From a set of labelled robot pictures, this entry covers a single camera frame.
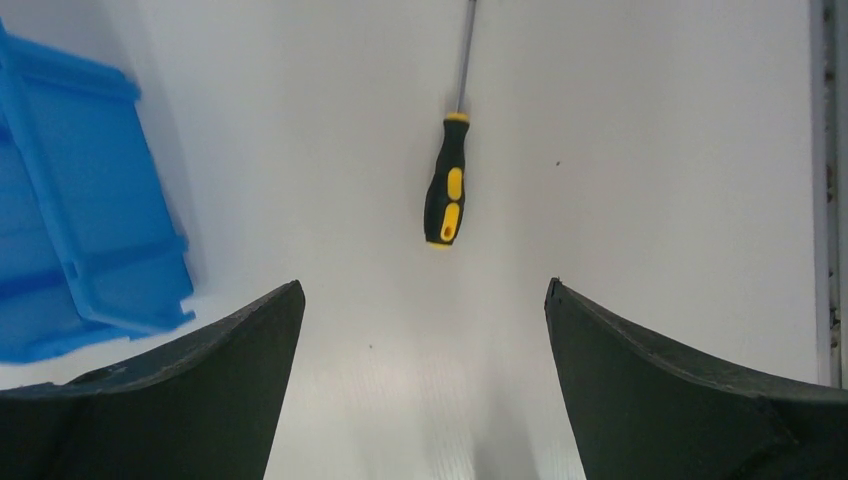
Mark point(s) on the aluminium frame profile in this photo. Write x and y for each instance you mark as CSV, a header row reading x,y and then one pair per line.
x,y
828,87

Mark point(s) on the blue plastic bin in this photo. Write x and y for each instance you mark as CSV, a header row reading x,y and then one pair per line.
x,y
89,251

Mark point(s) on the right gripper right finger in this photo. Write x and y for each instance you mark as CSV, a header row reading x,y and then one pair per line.
x,y
644,406

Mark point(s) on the black yellow screwdriver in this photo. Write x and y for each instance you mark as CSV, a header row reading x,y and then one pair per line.
x,y
445,198

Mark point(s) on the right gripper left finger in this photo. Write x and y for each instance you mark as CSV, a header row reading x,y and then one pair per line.
x,y
203,406

